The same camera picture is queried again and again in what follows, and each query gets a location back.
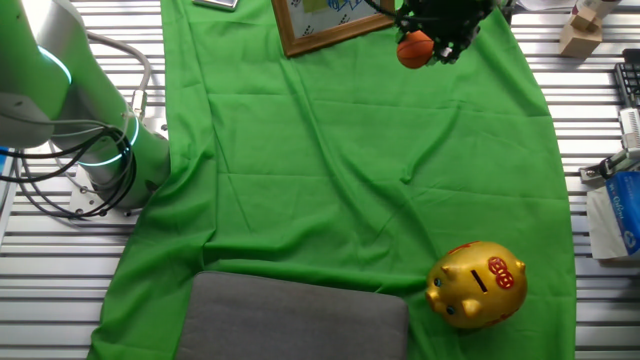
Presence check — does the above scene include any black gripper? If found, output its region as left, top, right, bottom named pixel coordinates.
left=394, top=0, right=496, bottom=66

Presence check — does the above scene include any orange mini basketball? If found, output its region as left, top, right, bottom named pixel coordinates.
left=396, top=29, right=436, bottom=70

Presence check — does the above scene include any dark metal stand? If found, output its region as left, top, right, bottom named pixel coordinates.
left=497, top=0, right=517, bottom=25

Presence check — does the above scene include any large light wooden block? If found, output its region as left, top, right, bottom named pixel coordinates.
left=558, top=20, right=604, bottom=59

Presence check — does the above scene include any small light wooden block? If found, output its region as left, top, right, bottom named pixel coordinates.
left=569, top=4, right=600, bottom=32

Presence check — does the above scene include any green cloth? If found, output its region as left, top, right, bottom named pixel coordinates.
left=87, top=0, right=577, bottom=360

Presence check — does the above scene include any pale wooden block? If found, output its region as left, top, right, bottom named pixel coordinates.
left=572, top=0, right=623, bottom=19

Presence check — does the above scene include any black keyboard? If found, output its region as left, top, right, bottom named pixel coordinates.
left=613, top=48, right=640, bottom=109

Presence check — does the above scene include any gold piggy bank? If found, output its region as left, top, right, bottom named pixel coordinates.
left=424, top=240, right=529, bottom=330

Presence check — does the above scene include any blue tissue pack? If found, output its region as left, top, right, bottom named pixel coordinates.
left=585, top=171, right=640, bottom=262

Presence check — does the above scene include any grey fabric cushion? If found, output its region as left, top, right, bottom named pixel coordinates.
left=174, top=270, right=411, bottom=360

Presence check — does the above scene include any wooden picture frame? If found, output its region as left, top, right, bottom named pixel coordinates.
left=271, top=0, right=397, bottom=58

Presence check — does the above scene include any aluminium camera bracket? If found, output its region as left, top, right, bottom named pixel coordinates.
left=578, top=148, right=640, bottom=185

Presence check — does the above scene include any silver side camera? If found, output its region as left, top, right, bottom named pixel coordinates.
left=618, top=107, right=640, bottom=151

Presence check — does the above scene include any thick grey robot cable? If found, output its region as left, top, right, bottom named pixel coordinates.
left=84, top=30, right=154, bottom=124

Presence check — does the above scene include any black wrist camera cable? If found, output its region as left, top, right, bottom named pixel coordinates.
left=0, top=123, right=140, bottom=221

